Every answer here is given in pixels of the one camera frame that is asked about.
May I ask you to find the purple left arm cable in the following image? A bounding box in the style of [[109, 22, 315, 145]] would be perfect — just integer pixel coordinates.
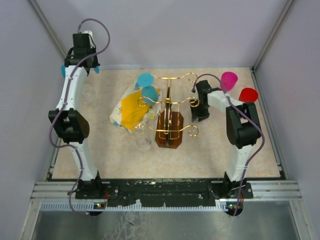
[[47, 18, 111, 217]]

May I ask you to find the red wine glass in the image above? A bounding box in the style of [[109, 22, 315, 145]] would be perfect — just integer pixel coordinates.
[[238, 87, 259, 103]]

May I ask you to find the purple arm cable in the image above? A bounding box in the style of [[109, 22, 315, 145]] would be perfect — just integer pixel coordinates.
[[191, 73, 266, 217], [47, 18, 111, 217]]

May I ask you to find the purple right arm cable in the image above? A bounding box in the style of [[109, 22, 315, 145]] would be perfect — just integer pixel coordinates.
[[191, 73, 266, 217]]

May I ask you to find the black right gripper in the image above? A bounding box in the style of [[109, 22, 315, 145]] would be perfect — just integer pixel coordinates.
[[190, 99, 210, 123]]

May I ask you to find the clear wine glass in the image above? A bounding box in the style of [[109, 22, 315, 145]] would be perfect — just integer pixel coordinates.
[[134, 123, 152, 151]]

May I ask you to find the blue front wine glass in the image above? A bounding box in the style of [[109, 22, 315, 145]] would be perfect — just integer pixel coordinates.
[[60, 65, 100, 78]]

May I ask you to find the magenta wine glass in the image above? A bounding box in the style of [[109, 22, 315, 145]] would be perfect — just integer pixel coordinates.
[[220, 71, 238, 93]]

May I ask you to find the blue wine glass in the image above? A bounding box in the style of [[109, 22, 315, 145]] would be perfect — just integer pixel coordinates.
[[136, 73, 159, 106], [60, 65, 100, 78]]

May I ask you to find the gold wire wine glass rack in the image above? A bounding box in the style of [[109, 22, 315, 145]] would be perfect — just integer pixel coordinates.
[[142, 72, 199, 149]]

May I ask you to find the yellow white patterned cloth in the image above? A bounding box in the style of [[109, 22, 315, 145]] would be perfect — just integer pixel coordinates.
[[109, 83, 161, 133]]

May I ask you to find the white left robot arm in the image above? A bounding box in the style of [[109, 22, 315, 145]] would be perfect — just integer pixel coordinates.
[[48, 30, 104, 199]]

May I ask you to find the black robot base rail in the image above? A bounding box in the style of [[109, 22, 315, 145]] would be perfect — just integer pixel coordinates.
[[73, 176, 254, 215]]

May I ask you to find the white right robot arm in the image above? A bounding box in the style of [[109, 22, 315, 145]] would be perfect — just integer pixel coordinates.
[[190, 80, 262, 198]]

